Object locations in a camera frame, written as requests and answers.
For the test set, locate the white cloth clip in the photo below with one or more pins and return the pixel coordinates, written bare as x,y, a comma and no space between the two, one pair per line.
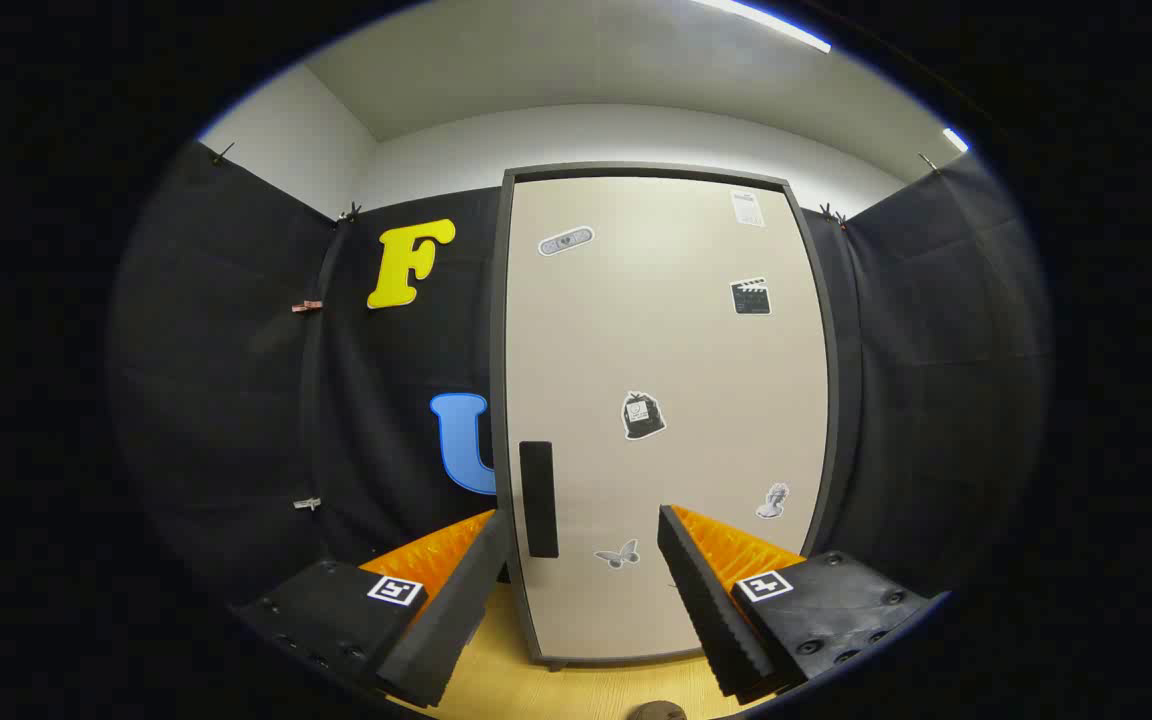
307,503

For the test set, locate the small ceiling light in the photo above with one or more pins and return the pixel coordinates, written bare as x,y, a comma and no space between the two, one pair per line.
955,139

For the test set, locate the pink cloth clip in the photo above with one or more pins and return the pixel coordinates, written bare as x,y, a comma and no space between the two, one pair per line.
307,305

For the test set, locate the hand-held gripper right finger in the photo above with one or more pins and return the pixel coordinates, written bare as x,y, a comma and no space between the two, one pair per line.
711,610

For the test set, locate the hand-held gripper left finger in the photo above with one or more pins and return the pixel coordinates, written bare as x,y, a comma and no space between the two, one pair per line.
456,620

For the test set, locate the long ceiling light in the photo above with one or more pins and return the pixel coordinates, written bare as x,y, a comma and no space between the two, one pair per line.
766,22

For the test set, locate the beige shoe cabinet door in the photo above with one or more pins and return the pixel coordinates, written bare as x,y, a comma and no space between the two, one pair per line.
656,350

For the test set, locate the grey shoe cabinet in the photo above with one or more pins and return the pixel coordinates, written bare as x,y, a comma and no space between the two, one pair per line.
499,320

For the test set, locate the black cloth clip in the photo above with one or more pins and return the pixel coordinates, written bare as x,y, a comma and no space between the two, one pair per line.
831,215
224,153
348,212
928,160

